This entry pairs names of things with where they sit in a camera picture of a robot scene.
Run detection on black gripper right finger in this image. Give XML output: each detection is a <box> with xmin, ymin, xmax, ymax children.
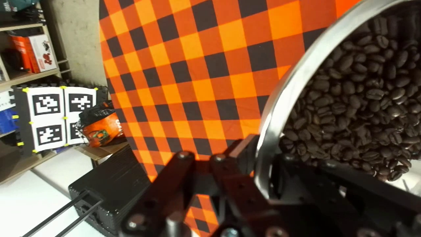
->
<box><xmin>271</xmin><ymin>156</ymin><xmax>421</xmax><ymax>237</ymax></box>

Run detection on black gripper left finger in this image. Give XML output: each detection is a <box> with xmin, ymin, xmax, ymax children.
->
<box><xmin>209</xmin><ymin>135</ymin><xmax>316</xmax><ymax>237</ymax></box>

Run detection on metal bowl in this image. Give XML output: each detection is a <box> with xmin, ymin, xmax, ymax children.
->
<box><xmin>256</xmin><ymin>0</ymin><xmax>421</xmax><ymax>198</ymax></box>

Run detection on coffee beans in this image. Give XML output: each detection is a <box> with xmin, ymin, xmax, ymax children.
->
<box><xmin>281</xmin><ymin>11</ymin><xmax>421</xmax><ymax>181</ymax></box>

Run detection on orange black plaid tablecloth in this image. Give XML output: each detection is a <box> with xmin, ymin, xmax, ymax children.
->
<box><xmin>98</xmin><ymin>0</ymin><xmax>366</xmax><ymax>237</ymax></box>

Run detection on orange snack bag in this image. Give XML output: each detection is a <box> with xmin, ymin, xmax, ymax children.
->
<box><xmin>79</xmin><ymin>101</ymin><xmax>124</xmax><ymax>148</ymax></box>

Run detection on fiducial marker cube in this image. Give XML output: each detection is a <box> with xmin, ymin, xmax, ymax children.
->
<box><xmin>13</xmin><ymin>86</ymin><xmax>104</xmax><ymax>155</ymax></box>

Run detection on storage shelf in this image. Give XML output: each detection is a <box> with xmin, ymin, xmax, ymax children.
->
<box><xmin>0</xmin><ymin>0</ymin><xmax>65</xmax><ymax>184</ymax></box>

